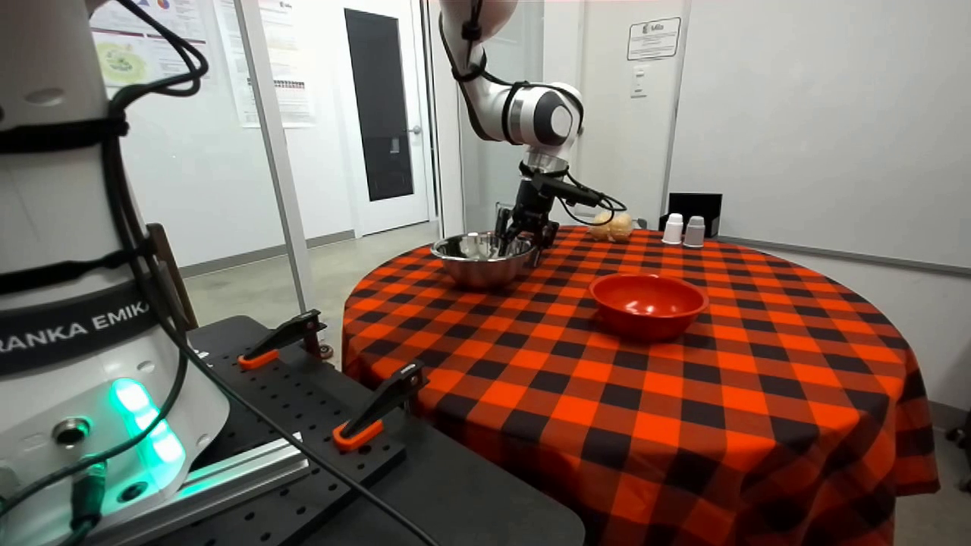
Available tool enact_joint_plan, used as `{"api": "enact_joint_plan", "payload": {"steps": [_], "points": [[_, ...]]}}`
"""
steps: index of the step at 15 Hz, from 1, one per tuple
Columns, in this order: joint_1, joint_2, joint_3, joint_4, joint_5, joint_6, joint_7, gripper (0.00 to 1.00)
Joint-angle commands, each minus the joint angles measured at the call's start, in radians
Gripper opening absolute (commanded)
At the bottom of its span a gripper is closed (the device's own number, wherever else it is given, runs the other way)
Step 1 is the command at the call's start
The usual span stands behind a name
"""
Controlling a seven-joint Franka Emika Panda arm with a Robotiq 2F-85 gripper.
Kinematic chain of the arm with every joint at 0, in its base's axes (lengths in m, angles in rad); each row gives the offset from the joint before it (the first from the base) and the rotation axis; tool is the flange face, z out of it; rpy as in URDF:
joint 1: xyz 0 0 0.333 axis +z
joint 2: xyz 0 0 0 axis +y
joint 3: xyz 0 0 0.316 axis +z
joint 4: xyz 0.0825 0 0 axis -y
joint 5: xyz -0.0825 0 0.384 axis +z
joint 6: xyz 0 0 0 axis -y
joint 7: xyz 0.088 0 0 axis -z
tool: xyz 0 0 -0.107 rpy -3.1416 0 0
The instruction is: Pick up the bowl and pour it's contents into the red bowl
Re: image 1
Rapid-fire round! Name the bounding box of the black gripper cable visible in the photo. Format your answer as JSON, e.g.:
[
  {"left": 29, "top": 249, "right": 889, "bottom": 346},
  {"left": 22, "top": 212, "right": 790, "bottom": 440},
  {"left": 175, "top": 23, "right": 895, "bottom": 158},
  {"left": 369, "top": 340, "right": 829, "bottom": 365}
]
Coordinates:
[{"left": 550, "top": 172, "right": 631, "bottom": 228}]

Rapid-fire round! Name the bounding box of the silver aluminium rail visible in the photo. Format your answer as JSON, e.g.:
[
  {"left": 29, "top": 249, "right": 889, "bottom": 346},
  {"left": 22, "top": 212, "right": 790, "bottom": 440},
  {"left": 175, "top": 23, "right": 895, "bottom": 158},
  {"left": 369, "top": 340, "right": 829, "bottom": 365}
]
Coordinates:
[{"left": 99, "top": 434, "right": 312, "bottom": 546}]

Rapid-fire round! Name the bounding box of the black orange clamp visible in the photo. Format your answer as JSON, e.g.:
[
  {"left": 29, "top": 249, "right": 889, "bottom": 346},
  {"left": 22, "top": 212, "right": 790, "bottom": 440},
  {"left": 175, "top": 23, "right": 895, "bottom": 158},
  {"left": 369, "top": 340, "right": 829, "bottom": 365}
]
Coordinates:
[
  {"left": 236, "top": 307, "right": 332, "bottom": 377},
  {"left": 332, "top": 362, "right": 427, "bottom": 454}
]

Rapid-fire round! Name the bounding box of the white door sign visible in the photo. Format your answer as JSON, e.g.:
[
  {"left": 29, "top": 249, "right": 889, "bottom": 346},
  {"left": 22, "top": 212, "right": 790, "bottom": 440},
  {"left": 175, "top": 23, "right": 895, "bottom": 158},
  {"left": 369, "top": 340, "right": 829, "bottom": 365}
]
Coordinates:
[{"left": 626, "top": 16, "right": 687, "bottom": 63}]

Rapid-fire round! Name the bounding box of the red bowl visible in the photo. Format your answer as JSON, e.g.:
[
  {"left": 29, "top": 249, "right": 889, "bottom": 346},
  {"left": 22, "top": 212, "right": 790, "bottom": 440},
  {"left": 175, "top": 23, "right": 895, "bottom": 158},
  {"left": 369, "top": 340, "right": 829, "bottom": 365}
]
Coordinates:
[{"left": 587, "top": 270, "right": 711, "bottom": 342}]

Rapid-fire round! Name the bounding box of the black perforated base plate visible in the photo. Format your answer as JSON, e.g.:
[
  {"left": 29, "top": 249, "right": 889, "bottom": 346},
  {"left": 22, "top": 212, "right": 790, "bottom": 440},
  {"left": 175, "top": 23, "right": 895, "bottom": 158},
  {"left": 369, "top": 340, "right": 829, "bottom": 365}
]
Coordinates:
[{"left": 150, "top": 314, "right": 587, "bottom": 546}]

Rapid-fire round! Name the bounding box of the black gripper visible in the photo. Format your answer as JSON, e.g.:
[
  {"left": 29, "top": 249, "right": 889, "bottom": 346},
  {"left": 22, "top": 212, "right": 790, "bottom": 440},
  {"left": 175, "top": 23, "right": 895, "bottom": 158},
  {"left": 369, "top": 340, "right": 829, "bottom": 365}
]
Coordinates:
[{"left": 491, "top": 163, "right": 569, "bottom": 257}]

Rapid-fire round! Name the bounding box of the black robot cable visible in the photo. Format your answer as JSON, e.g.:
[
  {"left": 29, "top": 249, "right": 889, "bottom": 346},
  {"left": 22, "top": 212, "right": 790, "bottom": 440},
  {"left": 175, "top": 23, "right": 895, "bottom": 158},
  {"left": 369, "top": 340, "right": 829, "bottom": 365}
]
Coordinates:
[{"left": 84, "top": 0, "right": 212, "bottom": 509}]

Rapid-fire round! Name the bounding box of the wall poster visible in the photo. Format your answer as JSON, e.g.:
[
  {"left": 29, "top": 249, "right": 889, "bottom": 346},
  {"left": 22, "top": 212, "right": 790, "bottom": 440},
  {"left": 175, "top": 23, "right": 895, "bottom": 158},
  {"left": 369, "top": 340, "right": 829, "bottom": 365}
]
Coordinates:
[
  {"left": 254, "top": 0, "right": 315, "bottom": 131},
  {"left": 89, "top": 0, "right": 222, "bottom": 102}
]

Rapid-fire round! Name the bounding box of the stainless steel bowl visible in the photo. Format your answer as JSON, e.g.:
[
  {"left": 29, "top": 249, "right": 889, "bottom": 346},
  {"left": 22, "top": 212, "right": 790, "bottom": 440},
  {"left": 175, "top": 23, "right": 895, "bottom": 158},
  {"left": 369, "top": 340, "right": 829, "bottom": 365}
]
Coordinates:
[{"left": 432, "top": 230, "right": 537, "bottom": 295}]

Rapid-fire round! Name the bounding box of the white door with dark window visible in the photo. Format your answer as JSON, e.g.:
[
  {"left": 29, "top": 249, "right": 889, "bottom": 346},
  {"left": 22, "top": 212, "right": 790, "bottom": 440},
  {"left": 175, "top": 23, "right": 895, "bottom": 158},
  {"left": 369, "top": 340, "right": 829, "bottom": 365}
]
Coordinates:
[{"left": 337, "top": 0, "right": 434, "bottom": 237}]

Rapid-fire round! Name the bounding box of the aluminium frame pole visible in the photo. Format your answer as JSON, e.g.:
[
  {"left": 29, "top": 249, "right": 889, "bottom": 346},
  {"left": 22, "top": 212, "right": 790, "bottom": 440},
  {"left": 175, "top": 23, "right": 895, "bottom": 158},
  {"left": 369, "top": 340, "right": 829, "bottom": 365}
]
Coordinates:
[{"left": 234, "top": 0, "right": 318, "bottom": 317}]

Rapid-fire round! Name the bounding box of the red black checked tablecloth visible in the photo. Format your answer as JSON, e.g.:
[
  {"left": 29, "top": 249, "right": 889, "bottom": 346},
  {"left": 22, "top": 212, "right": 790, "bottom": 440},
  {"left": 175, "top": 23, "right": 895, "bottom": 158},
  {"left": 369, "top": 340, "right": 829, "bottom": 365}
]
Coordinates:
[{"left": 341, "top": 221, "right": 939, "bottom": 546}]

